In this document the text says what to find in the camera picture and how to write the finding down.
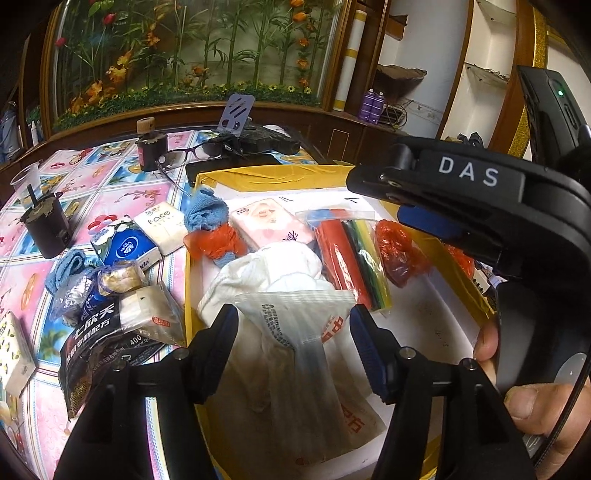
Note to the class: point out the purple phone stand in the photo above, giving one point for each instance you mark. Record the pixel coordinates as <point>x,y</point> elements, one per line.
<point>238,110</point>

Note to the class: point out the brown rough wall shelf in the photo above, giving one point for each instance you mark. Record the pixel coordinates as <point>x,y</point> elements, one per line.
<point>399,76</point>

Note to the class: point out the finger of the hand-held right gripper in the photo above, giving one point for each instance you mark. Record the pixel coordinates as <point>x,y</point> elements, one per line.
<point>429,224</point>
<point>378,182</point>

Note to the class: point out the black device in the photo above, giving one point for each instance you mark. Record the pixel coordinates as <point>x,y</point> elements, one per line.
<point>268,141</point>

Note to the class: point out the white plastic bag red print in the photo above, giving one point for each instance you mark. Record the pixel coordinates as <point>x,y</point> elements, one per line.
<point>318,383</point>

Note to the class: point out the pink tissue pack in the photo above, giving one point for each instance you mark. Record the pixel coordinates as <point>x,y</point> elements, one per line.
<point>270,224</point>

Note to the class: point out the wooden cabinet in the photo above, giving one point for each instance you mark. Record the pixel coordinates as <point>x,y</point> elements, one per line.
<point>323,134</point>

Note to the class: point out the white and yellow roll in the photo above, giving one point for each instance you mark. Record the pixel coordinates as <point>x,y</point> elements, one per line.
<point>353,55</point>

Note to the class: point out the black cup with straw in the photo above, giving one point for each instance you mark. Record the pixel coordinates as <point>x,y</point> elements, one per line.
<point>46,230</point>

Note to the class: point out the blue and orange cloth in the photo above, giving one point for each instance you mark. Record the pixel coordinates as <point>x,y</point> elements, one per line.
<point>214,242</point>

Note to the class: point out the white bottle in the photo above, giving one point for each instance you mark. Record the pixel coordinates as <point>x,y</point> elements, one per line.
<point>34,131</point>

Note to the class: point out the clear plastic cup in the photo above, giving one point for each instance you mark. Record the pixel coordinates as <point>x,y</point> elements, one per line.
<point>25,180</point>

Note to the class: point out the yellow-rimmed white box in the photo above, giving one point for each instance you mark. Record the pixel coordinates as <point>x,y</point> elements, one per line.
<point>438,314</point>

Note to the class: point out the artificial flower glass display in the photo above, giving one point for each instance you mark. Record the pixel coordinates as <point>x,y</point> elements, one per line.
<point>207,46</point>

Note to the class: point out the purple spray can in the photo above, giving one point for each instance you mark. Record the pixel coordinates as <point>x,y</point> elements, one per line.
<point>379,108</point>
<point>368,107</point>

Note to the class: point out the person's right hand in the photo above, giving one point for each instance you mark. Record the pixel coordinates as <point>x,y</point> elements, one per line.
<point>540,406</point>

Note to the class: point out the black jar with cork lid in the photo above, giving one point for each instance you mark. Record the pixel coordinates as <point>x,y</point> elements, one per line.
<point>151,150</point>

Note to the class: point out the black eyeglasses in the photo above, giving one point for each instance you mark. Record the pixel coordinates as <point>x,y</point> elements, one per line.
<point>208,148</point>

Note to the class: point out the black bag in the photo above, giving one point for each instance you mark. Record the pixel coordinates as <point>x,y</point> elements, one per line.
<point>471,139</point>

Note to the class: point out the orange plastic bag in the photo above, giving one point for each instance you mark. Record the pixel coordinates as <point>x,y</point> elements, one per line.
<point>397,251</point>
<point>459,261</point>

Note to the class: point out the glass corner shelf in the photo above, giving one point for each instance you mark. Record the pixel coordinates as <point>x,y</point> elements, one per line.
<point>496,11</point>
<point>487,74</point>

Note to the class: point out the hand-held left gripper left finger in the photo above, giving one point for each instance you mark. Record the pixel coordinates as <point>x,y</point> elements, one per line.
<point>217,350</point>

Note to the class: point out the clear-wrapped white tissue pack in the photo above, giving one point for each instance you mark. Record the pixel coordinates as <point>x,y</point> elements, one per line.
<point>152,314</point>

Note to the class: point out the clear bag of coloured clay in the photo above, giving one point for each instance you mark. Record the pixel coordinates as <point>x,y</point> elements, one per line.
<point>341,263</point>

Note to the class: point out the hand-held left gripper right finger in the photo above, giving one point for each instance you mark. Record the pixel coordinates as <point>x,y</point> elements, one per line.
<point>367,350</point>

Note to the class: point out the black phone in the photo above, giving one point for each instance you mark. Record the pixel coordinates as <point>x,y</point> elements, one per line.
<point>231,165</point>

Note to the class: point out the yellow-patterned tissue box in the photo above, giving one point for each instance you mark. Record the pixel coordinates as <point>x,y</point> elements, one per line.
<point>14,350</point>

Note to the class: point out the blue and white tissue pack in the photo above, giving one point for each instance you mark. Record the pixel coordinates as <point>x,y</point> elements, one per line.
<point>124,247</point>

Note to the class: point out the black snack packet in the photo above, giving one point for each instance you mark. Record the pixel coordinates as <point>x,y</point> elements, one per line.
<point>92,355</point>

